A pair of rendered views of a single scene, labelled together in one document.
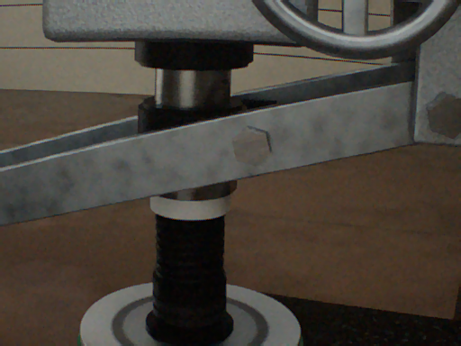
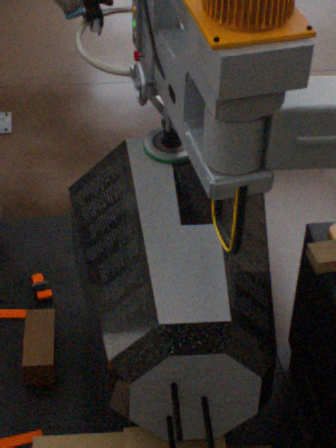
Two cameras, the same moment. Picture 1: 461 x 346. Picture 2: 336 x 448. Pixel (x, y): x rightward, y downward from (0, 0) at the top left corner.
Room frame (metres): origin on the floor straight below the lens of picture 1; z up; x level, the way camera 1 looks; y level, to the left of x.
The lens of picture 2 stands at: (-0.49, -2.53, 2.81)
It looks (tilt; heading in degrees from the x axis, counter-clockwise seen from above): 40 degrees down; 68
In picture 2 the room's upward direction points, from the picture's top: 2 degrees clockwise
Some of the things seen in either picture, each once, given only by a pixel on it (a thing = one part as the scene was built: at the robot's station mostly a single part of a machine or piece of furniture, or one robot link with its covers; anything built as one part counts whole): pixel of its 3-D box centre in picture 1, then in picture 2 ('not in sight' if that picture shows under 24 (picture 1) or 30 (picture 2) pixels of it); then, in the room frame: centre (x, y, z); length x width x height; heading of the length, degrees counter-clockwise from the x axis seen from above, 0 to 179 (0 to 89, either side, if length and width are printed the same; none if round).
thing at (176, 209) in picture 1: (190, 186); not in sight; (0.56, 0.03, 0.99); 0.07 x 0.07 x 0.04
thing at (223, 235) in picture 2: not in sight; (227, 206); (0.50, -0.62, 1.05); 0.23 x 0.03 x 0.32; 84
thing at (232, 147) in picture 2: not in sight; (235, 130); (0.50, -0.62, 1.34); 0.19 x 0.19 x 0.20
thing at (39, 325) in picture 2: not in sight; (40, 346); (-0.05, -0.12, 0.07); 0.30 x 0.12 x 0.12; 74
